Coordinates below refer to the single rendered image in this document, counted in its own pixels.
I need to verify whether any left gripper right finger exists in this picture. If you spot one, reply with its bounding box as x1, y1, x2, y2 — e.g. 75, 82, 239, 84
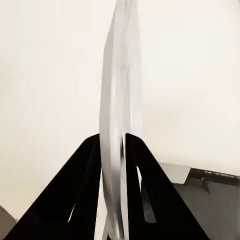
125, 133, 210, 240

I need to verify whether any saucer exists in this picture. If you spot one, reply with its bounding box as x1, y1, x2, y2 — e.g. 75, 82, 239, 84
99, 0, 143, 240

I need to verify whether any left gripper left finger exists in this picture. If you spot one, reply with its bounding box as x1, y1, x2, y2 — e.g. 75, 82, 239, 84
3, 133, 102, 240

